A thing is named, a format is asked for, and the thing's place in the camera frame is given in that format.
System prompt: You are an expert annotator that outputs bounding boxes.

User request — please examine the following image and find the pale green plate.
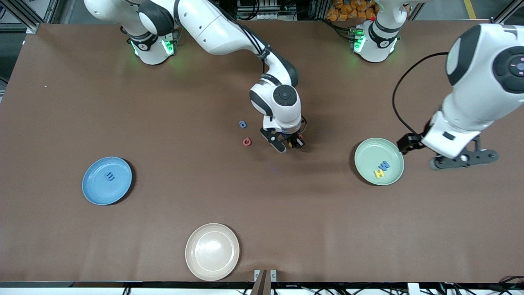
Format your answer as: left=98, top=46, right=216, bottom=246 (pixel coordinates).
left=354, top=138, right=405, bottom=186

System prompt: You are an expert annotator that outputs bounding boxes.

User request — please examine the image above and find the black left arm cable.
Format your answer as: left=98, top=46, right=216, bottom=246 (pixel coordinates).
left=392, top=52, right=449, bottom=142

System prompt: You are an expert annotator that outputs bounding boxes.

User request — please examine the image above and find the blue plate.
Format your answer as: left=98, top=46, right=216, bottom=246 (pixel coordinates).
left=82, top=157, right=133, bottom=206

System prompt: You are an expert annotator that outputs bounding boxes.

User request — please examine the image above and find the beige plate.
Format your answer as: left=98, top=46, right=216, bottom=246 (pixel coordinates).
left=185, top=223, right=240, bottom=281

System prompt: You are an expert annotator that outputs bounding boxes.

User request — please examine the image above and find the metal mounting bracket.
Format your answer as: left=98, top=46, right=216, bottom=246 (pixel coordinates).
left=254, top=269, right=278, bottom=283

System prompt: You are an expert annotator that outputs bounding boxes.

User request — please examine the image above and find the cable bundle under table edge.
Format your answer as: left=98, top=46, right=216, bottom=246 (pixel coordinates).
left=444, top=275, right=524, bottom=295

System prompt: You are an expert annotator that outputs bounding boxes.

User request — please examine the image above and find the brown camera stand pole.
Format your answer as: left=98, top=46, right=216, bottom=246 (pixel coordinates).
left=250, top=269, right=269, bottom=295

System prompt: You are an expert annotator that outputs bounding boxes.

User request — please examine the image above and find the aluminium frame post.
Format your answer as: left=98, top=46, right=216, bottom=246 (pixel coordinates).
left=8, top=0, right=60, bottom=34
left=491, top=0, right=524, bottom=27

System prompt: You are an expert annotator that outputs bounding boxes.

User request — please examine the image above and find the orange snack bag pile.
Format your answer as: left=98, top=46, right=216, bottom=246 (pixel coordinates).
left=326, top=0, right=379, bottom=22

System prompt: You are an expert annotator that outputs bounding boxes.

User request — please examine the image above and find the brown table cover sheet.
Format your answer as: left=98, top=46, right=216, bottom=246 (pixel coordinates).
left=0, top=20, right=524, bottom=284

